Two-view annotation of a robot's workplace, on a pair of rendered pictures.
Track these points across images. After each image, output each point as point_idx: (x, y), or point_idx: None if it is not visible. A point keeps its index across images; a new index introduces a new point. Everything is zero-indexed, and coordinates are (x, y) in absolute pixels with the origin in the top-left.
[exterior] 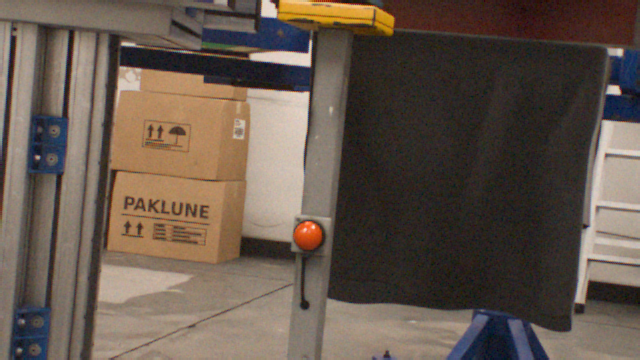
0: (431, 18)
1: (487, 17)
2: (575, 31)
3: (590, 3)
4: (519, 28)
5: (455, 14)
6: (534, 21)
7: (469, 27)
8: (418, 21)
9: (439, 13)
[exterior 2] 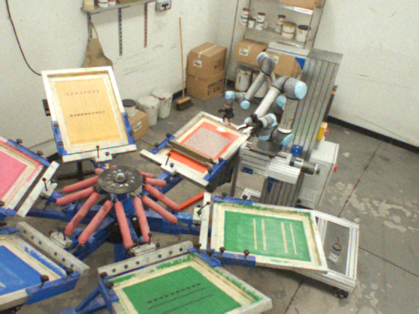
0: (199, 167)
1: (191, 159)
2: (172, 155)
3: (183, 142)
4: (181, 161)
5: (197, 161)
6: (182, 155)
7: (189, 167)
8: (200, 170)
9: (200, 163)
